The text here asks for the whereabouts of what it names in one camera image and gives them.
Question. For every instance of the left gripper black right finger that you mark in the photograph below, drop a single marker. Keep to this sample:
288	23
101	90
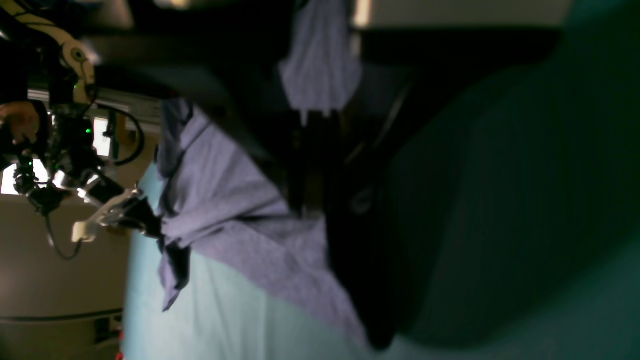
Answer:
411	75

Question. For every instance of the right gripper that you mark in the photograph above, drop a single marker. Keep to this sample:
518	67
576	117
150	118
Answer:
97	189

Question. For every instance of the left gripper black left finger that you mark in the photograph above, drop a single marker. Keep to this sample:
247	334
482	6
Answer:
223	56

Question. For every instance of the grey-blue T-shirt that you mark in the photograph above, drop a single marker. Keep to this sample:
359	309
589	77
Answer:
217	203

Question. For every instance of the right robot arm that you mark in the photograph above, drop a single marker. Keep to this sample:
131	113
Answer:
63	160

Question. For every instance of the teal table cloth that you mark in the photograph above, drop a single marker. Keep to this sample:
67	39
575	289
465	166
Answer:
517	229

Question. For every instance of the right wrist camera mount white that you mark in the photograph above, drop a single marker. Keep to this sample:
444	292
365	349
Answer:
115	213

